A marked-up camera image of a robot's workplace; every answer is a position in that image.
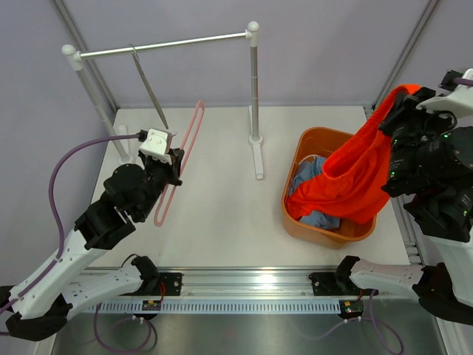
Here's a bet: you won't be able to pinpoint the aluminium frame post right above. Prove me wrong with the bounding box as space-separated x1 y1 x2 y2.
370 0 442 110

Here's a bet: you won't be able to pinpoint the orange shorts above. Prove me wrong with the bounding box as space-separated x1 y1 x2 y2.
286 84 421 224

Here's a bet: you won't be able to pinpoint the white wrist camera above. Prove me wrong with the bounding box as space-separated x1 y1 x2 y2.
416 68 473 119
138 128 176 165

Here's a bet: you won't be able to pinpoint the white metal clothes rack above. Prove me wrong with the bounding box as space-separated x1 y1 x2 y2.
61 21 265 180

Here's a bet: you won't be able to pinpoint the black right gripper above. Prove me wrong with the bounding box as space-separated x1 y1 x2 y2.
375 87 455 189

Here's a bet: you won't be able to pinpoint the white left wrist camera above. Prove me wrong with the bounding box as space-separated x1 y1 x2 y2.
138 128 176 165

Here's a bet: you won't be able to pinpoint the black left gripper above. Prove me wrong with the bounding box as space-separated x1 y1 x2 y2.
135 149 184 220

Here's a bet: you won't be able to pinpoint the orange plastic basket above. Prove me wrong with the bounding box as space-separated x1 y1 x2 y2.
280 127 377 249

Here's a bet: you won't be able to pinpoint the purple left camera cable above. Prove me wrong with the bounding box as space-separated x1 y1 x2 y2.
0 133 158 351

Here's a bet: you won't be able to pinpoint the grey clothes hanger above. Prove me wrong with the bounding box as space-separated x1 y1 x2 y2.
132 47 169 129

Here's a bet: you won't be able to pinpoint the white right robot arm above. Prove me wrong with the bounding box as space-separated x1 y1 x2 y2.
334 87 472 325

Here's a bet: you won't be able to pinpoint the aluminium mounting rail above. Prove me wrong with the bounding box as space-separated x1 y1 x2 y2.
159 266 334 300

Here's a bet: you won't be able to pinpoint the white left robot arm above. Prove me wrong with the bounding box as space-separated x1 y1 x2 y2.
1 149 184 342

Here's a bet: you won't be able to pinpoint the aluminium frame post left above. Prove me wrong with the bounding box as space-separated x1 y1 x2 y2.
51 0 121 119

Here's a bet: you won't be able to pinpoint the white slotted cable duct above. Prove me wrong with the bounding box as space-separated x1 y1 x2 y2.
100 299 341 314

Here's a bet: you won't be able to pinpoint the light blue shorts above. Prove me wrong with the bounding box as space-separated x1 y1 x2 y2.
289 155 340 230

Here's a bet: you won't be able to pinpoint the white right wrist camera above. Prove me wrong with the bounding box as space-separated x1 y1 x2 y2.
416 68 473 119

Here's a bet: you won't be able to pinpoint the aluminium frame post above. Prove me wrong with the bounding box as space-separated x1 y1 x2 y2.
51 0 121 119
370 0 442 110

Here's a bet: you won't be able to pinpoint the pink clothes hanger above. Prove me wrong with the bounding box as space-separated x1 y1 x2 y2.
154 100 205 228

